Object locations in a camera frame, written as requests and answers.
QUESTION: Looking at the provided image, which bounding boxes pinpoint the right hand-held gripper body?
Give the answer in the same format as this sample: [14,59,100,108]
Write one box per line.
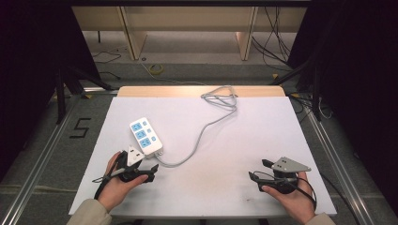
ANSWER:
[269,156,313,195]

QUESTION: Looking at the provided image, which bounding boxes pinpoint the black floor cable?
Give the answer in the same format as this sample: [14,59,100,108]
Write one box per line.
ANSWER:
[91,50,123,81]

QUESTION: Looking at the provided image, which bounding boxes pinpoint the person's left hand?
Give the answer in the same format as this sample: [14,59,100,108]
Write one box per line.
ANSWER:
[97,151,149,213]

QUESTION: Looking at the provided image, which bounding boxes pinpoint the aluminium rail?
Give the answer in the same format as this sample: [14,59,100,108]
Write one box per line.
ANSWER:
[0,86,120,225]
[301,104,378,225]

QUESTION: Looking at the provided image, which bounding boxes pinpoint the grey power strip cable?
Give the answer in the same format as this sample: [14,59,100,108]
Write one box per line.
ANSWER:
[154,84,238,169]

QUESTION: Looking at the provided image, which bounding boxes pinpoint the left hand-held gripper cable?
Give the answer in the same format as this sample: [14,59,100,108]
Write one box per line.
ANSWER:
[91,151,130,201]

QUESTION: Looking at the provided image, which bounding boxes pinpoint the black metal stand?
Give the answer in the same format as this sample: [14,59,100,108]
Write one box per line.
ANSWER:
[54,60,115,125]
[269,52,324,122]

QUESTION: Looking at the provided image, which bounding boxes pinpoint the hand-held gripper cable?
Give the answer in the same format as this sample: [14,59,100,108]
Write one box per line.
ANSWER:
[252,170,356,225]
[91,151,130,201]

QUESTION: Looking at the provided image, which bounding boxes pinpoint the person's right hand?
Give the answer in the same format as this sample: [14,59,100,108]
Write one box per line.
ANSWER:
[260,171,316,225]

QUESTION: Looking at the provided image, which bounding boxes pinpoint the beige wooden desk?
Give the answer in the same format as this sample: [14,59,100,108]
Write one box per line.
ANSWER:
[71,6,308,62]

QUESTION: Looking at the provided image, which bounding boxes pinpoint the bundle of black cables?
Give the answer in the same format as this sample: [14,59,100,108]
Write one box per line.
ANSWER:
[251,6,294,73]

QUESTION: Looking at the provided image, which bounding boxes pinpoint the white board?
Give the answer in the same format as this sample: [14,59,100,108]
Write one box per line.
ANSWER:
[68,96,338,218]

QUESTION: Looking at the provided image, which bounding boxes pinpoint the yellow tape roll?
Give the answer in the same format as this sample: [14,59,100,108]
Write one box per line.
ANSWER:
[147,63,164,76]

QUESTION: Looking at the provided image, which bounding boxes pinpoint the wooden table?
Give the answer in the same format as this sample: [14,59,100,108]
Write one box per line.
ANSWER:
[116,85,286,98]

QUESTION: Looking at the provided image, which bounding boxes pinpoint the tangle of floor cables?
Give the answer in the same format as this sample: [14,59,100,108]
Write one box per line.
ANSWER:
[287,91,333,124]

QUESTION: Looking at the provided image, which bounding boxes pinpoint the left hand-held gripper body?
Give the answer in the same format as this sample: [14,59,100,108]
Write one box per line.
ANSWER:
[115,144,149,184]

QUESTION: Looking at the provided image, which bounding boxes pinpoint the white floor cable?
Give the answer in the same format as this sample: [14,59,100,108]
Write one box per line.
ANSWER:
[140,61,206,86]

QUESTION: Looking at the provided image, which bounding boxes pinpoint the right hand-held gripper cable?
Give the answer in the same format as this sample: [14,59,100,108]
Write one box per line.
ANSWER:
[252,170,356,225]

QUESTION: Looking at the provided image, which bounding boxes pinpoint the white power strip blue sockets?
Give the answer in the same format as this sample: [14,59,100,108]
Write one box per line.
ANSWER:
[129,116,164,158]

